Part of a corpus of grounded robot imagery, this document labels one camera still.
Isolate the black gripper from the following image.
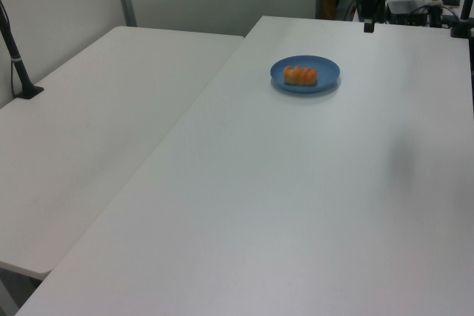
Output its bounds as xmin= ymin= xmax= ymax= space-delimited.
xmin=361 ymin=0 xmax=375 ymax=33

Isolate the blue round plate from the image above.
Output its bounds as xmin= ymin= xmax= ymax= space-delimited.
xmin=270 ymin=55 xmax=341 ymax=94

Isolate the black electronics box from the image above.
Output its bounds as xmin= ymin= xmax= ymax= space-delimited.
xmin=386 ymin=0 xmax=440 ymax=27

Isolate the black camera pole with base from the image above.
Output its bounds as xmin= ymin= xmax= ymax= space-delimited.
xmin=0 ymin=0 xmax=45 ymax=101

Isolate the orange glazed bread loaf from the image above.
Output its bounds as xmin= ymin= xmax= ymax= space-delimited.
xmin=283 ymin=65 xmax=318 ymax=86

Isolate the black pole with table clamp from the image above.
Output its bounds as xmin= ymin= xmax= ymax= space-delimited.
xmin=449 ymin=0 xmax=474 ymax=40

